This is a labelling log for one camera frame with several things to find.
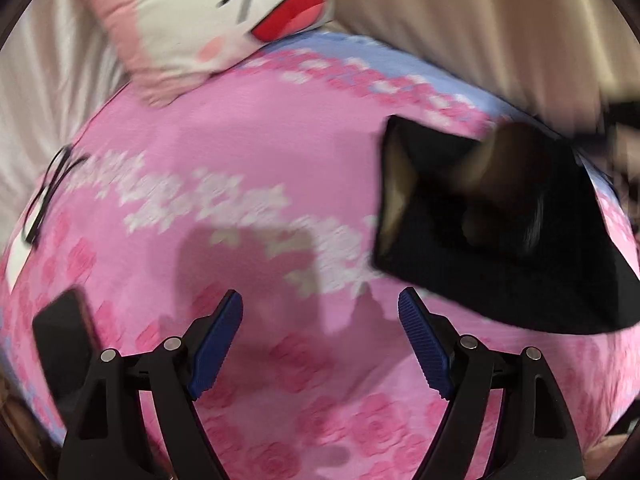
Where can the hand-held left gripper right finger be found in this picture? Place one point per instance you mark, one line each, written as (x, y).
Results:
(422, 340)

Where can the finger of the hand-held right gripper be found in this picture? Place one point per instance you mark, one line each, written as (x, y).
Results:
(625, 135)

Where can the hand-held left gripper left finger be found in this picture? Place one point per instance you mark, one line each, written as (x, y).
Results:
(217, 340)

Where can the black pants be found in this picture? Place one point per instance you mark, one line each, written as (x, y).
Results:
(450, 240)

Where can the pink floral blanket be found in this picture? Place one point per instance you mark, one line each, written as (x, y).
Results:
(260, 240)

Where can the black phone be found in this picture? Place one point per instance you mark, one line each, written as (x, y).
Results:
(62, 340)

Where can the beige cloth cover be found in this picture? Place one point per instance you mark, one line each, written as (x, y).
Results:
(475, 20)

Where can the black eyeglasses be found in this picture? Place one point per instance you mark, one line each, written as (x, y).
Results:
(52, 185)

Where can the white satin sheet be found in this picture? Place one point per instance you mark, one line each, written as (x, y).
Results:
(55, 90)

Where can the cartoon face pillow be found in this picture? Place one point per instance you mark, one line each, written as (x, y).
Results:
(200, 15)

